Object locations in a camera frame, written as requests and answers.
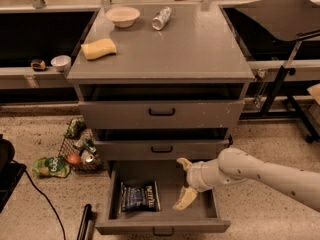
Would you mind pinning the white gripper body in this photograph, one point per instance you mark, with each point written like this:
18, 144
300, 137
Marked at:
196, 176

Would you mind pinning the green snack pouch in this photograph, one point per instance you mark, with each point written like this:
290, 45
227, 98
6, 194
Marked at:
51, 167

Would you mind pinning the grey top drawer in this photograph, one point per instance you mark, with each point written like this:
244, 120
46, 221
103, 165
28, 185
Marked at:
161, 106

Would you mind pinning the grey bottom drawer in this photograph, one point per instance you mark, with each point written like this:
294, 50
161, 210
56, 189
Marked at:
201, 217

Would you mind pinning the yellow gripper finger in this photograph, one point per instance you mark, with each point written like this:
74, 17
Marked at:
187, 196
186, 164

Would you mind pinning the black metal bar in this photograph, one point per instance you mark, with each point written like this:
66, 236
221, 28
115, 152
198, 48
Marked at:
86, 223

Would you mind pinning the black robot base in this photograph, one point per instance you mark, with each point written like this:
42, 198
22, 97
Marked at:
10, 171

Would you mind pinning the beige bowl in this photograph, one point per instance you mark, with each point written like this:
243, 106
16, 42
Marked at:
123, 17

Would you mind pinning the silver can in basket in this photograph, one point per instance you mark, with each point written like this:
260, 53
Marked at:
87, 157

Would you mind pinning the tape measure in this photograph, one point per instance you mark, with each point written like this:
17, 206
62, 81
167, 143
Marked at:
38, 65

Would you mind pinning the blue chip bag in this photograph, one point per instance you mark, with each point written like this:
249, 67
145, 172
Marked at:
143, 197

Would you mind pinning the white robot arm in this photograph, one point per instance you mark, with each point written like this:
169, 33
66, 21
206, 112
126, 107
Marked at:
234, 166

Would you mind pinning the green bottle in basket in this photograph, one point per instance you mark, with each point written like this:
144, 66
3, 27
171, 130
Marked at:
85, 143

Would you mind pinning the grey drawer cabinet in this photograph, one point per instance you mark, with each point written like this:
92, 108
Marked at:
195, 47

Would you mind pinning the red apple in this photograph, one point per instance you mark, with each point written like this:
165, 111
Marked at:
74, 159

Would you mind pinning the wire basket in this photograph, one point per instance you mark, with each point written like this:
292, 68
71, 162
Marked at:
67, 149

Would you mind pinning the grey middle drawer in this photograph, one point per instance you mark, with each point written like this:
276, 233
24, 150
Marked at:
161, 144

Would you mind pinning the grey drawer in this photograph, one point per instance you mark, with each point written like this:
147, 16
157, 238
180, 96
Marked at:
161, 144
161, 106
201, 217

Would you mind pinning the silver can on counter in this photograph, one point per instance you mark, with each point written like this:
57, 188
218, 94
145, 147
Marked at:
162, 18

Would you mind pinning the green chip bag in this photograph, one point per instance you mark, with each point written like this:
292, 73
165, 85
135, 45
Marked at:
76, 126

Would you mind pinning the yellow sponge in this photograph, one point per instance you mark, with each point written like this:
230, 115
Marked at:
99, 48

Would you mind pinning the small white cup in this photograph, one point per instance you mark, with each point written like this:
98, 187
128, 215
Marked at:
61, 63

